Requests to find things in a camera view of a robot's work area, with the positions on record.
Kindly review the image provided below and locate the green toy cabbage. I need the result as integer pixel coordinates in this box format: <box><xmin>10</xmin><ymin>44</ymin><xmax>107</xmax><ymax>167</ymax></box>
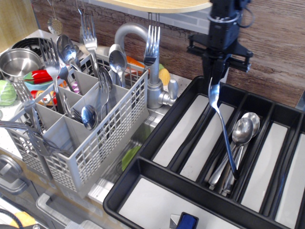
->
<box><xmin>0</xmin><ymin>80</ymin><xmax>17</xmax><ymax>106</ymax></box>

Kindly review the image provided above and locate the small steel fork centre basket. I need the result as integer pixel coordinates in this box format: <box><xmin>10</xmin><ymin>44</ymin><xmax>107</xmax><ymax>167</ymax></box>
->
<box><xmin>98</xmin><ymin>67</ymin><xmax>112</xmax><ymax>120</ymax></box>

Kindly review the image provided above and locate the front steel spoon in tray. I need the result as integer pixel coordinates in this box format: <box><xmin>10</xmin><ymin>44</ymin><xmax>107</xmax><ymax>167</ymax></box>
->
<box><xmin>208</xmin><ymin>117</ymin><xmax>254</xmax><ymax>188</ymax></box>

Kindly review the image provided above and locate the rear steel spoon in tray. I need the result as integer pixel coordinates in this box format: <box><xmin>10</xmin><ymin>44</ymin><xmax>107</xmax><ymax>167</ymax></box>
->
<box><xmin>223</xmin><ymin>112</ymin><xmax>260</xmax><ymax>194</ymax></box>

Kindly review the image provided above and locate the large steel fork left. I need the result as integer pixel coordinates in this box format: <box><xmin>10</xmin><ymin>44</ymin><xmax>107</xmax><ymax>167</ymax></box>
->
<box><xmin>39</xmin><ymin>38</ymin><xmax>64</xmax><ymax>114</ymax></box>

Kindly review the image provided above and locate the yellow toy corn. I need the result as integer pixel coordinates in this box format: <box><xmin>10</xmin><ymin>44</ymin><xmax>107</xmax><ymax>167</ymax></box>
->
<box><xmin>159</xmin><ymin>68</ymin><xmax>171</xmax><ymax>86</ymax></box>

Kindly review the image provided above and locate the steel spoon in tray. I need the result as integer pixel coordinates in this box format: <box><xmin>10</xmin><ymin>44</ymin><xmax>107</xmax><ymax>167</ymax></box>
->
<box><xmin>223</xmin><ymin>112</ymin><xmax>260</xmax><ymax>194</ymax></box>
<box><xmin>208</xmin><ymin>117</ymin><xmax>254</xmax><ymax>188</ymax></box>

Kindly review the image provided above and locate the steel spoon pair rear basket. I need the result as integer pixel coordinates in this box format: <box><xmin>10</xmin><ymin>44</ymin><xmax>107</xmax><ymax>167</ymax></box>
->
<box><xmin>109</xmin><ymin>44</ymin><xmax>127</xmax><ymax>87</ymax></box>

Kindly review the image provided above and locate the steel fork lying front left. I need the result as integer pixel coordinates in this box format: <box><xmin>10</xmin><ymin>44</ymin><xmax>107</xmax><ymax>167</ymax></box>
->
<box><xmin>0</xmin><ymin>121</ymin><xmax>71</xmax><ymax>157</ymax></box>

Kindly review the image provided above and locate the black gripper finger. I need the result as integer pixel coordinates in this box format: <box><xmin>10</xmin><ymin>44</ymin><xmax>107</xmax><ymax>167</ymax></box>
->
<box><xmin>212</xmin><ymin>59</ymin><xmax>230</xmax><ymax>85</ymax></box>
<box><xmin>202</xmin><ymin>55</ymin><xmax>217</xmax><ymax>83</ymax></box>

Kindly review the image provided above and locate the hanging steel skimmer ladle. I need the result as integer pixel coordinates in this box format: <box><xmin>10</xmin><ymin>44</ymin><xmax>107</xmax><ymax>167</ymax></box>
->
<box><xmin>47</xmin><ymin>0</ymin><xmax>63</xmax><ymax>36</ymax></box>

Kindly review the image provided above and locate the steel fork far left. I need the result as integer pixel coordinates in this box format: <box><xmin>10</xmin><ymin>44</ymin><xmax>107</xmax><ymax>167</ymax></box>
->
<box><xmin>12</xmin><ymin>81</ymin><xmax>36</xmax><ymax>115</ymax></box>

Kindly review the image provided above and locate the blue object bottom edge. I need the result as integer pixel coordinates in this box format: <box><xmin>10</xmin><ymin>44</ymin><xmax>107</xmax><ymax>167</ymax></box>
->
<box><xmin>176</xmin><ymin>212</ymin><xmax>199</xmax><ymax>229</ymax></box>

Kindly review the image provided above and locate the grey metal faucet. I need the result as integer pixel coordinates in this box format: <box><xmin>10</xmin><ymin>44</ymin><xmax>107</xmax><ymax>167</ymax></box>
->
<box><xmin>114</xmin><ymin>23</ymin><xmax>178</xmax><ymax>108</ymax></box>

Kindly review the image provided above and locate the tall steel fork by faucet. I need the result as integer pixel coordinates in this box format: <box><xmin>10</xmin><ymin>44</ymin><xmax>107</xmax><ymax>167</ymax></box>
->
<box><xmin>143</xmin><ymin>25</ymin><xmax>160</xmax><ymax>67</ymax></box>

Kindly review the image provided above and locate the teal toy bowl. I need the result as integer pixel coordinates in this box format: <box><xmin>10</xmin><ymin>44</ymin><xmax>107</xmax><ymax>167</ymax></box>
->
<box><xmin>24</xmin><ymin>81</ymin><xmax>53</xmax><ymax>92</ymax></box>

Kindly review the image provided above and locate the big steel spoon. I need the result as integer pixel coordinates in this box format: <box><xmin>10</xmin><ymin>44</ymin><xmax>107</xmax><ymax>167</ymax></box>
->
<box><xmin>208</xmin><ymin>78</ymin><xmax>239</xmax><ymax>179</ymax></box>

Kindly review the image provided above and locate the steel cooking pot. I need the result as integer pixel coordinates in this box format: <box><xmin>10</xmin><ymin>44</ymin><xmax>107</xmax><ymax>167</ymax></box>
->
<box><xmin>0</xmin><ymin>48</ymin><xmax>42</xmax><ymax>82</ymax></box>

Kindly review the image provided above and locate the red toy pepper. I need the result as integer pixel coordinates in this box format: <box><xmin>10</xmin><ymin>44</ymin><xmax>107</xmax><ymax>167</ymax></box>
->
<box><xmin>23</xmin><ymin>70</ymin><xmax>52</xmax><ymax>85</ymax></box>

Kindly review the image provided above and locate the grey plastic cutlery basket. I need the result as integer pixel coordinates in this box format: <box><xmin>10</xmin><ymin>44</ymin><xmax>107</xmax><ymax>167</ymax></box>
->
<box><xmin>9</xmin><ymin>64</ymin><xmax>148</xmax><ymax>198</ymax></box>

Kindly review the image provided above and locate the black cutlery tray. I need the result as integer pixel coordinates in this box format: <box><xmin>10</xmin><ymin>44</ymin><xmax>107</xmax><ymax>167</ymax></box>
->
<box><xmin>103</xmin><ymin>76</ymin><xmax>305</xmax><ymax>229</ymax></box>

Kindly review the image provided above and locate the light wooden round shelf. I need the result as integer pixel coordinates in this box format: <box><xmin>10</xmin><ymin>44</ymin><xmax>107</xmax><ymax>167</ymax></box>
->
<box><xmin>98</xmin><ymin>0</ymin><xmax>212</xmax><ymax>13</ymax></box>

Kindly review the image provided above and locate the steel fork rear basket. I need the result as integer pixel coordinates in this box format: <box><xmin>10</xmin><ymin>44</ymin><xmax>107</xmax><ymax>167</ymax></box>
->
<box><xmin>78</xmin><ymin>9</ymin><xmax>99</xmax><ymax>78</ymax></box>

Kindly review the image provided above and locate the orange toy carrot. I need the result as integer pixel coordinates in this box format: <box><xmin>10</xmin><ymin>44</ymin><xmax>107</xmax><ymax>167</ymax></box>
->
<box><xmin>126</xmin><ymin>56</ymin><xmax>145</xmax><ymax>69</ymax></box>

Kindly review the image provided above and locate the steel spoon upper left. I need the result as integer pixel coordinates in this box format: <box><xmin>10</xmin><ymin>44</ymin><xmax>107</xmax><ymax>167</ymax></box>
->
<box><xmin>57</xmin><ymin>34</ymin><xmax>81</xmax><ymax>72</ymax></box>

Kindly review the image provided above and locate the steel spoon front basket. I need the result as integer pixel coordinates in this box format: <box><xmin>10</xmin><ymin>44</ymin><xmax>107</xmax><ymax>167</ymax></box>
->
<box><xmin>81</xmin><ymin>105</ymin><xmax>98</xmax><ymax>131</ymax></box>

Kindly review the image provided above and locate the black stove burner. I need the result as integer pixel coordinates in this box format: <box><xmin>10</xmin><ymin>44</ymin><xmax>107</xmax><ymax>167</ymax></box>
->
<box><xmin>10</xmin><ymin>37</ymin><xmax>51</xmax><ymax>58</ymax></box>

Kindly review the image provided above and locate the green toy in sink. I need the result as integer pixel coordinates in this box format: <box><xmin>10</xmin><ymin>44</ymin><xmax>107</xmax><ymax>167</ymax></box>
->
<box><xmin>122</xmin><ymin>146</ymin><xmax>141</xmax><ymax>171</ymax></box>

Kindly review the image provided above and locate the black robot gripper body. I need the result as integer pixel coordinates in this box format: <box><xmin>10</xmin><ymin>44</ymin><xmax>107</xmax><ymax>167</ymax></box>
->
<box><xmin>187</xmin><ymin>0</ymin><xmax>253</xmax><ymax>72</ymax></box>

